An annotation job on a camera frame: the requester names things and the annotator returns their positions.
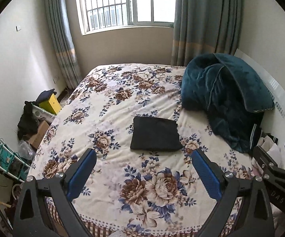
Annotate navy cloth on box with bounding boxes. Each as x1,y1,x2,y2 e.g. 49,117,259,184
35,88,57,104

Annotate white beige clothes pile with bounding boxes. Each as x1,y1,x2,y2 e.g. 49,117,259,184
257,135,283,168

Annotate right grey curtain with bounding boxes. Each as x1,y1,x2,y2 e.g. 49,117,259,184
171,0,244,66

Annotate black grey striped sweater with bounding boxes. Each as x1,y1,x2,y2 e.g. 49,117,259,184
130,116,182,152

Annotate teal utility cart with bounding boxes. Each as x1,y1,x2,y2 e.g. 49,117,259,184
0,138,30,182

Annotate black clothes on box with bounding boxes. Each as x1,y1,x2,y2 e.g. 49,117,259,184
17,101,39,140

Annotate left grey curtain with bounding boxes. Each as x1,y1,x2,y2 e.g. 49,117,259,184
45,0,82,89

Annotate grey curtain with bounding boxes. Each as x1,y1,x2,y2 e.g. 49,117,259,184
171,0,244,66
45,0,82,89

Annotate yellow box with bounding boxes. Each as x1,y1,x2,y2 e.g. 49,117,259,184
39,94,62,115

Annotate white headboard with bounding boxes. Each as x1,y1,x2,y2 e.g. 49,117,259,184
235,49,285,169

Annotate teal velvet quilt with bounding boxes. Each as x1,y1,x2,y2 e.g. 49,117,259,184
181,54,274,153

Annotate barred window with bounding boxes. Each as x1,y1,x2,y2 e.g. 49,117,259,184
76,0,176,34

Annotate cardboard box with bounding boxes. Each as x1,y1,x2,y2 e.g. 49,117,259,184
28,120,49,150

